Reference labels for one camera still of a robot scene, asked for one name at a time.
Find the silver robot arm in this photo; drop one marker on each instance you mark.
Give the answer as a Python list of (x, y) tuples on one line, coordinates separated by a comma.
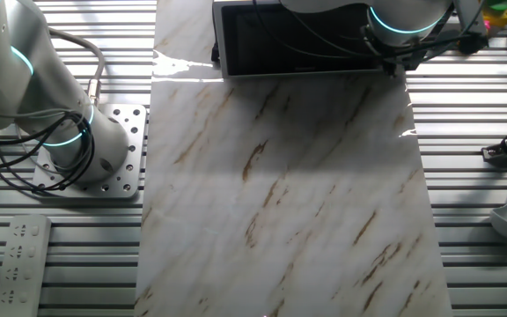
[(16, 79)]

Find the white power strip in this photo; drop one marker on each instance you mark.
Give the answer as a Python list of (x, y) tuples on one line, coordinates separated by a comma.
[(20, 264)]

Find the green plastic toy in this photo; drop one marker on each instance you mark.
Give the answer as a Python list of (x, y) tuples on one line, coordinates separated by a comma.
[(498, 4)]

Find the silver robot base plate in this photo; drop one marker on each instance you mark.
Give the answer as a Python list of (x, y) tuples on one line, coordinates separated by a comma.
[(130, 176)]

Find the marble pattern table mat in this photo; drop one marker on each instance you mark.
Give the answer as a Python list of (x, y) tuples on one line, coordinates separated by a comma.
[(280, 198)]

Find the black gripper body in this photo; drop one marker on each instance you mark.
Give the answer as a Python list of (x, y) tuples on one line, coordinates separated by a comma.
[(396, 57)]

